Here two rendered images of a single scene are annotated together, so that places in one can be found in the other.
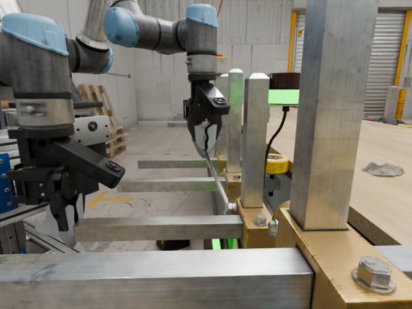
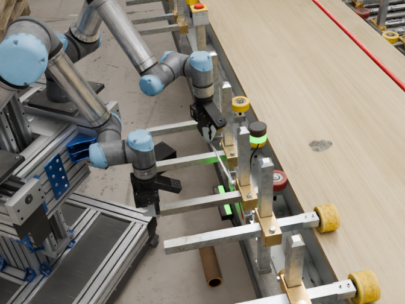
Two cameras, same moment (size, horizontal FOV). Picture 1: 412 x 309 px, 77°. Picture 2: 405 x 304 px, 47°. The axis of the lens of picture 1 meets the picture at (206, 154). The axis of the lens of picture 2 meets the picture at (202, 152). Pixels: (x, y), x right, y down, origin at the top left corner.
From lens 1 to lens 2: 1.21 m
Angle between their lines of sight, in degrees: 25
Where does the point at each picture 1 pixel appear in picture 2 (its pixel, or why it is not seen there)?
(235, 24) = not seen: outside the picture
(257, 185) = (246, 175)
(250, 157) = (242, 165)
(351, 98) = (269, 190)
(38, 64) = (148, 157)
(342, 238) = (270, 219)
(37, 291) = (200, 243)
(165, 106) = not seen: outside the picture
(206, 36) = (207, 78)
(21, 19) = (141, 144)
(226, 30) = not seen: outside the picture
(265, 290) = (251, 234)
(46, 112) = (151, 172)
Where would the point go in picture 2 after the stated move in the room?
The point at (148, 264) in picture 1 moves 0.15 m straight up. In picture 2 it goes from (223, 233) to (220, 196)
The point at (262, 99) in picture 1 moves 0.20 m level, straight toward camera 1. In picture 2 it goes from (246, 141) to (247, 183)
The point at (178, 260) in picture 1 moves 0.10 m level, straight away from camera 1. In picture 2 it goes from (229, 231) to (220, 207)
